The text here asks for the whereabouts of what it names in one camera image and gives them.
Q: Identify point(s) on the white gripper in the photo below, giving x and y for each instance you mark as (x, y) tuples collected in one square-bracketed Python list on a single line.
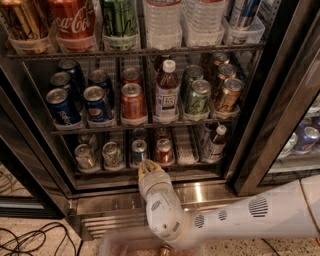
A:
[(153, 181)]

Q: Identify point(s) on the blue silver redbull can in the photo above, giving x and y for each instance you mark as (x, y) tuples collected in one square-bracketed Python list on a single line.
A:
[(139, 151)]

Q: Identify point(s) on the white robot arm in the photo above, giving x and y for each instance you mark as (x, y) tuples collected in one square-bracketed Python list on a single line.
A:
[(290, 210)]

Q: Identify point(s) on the red soda can bottom shelf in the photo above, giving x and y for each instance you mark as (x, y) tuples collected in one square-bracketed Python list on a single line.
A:
[(164, 151)]

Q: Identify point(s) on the rear red can bottom shelf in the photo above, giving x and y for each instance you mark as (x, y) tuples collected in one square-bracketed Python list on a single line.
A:
[(162, 133)]

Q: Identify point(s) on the white sprite can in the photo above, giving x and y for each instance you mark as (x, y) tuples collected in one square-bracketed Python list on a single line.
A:
[(85, 156), (112, 154)]

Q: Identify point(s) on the front orange soda can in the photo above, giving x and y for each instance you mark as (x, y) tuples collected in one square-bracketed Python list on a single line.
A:
[(132, 101)]

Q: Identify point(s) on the orange soda can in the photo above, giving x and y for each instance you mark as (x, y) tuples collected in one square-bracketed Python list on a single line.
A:
[(132, 101), (132, 75)]

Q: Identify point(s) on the white sprite can left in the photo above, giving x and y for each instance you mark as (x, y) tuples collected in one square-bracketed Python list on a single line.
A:
[(85, 156)]

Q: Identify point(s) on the tea bottle bottom shelf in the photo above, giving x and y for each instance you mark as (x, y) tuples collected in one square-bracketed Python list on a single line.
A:
[(214, 142)]

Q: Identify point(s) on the tea bottle shelf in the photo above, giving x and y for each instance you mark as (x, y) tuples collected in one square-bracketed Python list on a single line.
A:
[(214, 142), (167, 90)]

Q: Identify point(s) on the rear white can bottom left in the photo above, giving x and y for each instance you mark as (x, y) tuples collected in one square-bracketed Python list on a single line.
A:
[(90, 139)]

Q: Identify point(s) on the front green can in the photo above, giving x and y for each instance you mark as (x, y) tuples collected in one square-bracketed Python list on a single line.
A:
[(198, 97)]

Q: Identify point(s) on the tea bottle middle shelf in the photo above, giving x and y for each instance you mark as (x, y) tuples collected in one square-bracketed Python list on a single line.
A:
[(167, 90)]

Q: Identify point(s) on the pepsi can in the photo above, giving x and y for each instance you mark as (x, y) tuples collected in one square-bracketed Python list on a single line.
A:
[(73, 68), (101, 78), (63, 80), (62, 107), (97, 104)]

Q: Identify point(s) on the rear orange soda can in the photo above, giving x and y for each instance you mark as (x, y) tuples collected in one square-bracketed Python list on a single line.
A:
[(132, 75)]

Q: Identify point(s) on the front left pepsi can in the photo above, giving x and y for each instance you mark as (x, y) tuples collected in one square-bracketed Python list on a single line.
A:
[(62, 107)]

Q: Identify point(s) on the rear green can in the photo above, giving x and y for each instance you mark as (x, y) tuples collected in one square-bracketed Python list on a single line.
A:
[(190, 74)]

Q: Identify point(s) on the stainless steel fridge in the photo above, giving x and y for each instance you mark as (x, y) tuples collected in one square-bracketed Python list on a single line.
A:
[(41, 156)]

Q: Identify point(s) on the front gold can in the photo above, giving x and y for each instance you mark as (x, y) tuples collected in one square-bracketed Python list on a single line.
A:
[(228, 95)]

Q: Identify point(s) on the middle gold can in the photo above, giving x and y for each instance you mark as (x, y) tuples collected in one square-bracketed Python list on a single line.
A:
[(224, 71)]

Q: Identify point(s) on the middle left pepsi can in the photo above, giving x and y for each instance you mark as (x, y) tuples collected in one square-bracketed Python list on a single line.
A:
[(63, 80)]

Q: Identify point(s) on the rear left pepsi can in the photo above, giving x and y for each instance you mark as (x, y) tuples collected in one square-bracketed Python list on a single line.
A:
[(73, 68)]

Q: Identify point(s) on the rear gold can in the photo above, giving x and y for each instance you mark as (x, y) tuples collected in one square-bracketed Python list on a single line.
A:
[(212, 64)]

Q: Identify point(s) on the right fridge glass door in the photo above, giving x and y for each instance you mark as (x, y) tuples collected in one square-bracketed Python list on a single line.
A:
[(288, 72)]

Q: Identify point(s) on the green can top shelf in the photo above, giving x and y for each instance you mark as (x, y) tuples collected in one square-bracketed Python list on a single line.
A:
[(119, 17)]

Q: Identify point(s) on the white can right fridge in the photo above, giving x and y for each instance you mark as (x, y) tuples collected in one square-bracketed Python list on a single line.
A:
[(288, 146)]

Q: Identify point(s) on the blue can right fridge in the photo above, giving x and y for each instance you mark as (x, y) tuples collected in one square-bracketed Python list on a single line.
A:
[(307, 137)]

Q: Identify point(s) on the red coca-cola can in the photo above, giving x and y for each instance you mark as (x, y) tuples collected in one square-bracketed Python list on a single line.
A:
[(75, 20)]

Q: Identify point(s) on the redbull can top shelf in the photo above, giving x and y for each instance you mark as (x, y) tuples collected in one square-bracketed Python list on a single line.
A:
[(242, 26)]

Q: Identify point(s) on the gold can top shelf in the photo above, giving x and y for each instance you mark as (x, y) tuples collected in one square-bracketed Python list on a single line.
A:
[(29, 23)]

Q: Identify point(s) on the clear plastic bin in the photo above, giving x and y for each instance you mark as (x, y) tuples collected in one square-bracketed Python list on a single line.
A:
[(140, 241)]

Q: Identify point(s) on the clear water bottle left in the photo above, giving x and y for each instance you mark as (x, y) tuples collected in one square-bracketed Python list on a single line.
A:
[(162, 20)]

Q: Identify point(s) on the clear water bottle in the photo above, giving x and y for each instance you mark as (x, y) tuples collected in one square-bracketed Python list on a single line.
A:
[(202, 22), (162, 20)]

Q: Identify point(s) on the clear water bottle right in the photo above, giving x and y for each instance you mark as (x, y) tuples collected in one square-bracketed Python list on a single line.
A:
[(202, 22)]

